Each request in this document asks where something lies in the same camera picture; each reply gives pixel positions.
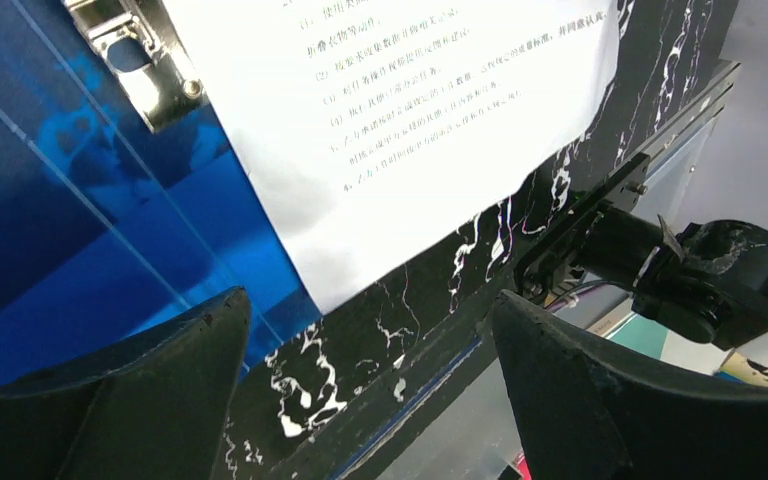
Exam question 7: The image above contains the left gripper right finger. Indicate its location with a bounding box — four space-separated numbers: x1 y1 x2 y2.
491 290 768 479

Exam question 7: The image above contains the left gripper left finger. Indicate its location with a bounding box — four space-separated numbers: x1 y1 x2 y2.
0 287 252 479

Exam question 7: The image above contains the blue plastic folder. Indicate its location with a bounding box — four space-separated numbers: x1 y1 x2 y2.
0 1 320 383

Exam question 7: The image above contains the white paper sheet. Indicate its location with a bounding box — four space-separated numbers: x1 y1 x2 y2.
166 1 620 313

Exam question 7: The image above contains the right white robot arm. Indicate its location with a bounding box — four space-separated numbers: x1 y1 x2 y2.
514 205 768 350

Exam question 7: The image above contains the silver folder clip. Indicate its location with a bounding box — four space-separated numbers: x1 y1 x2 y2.
62 0 209 132

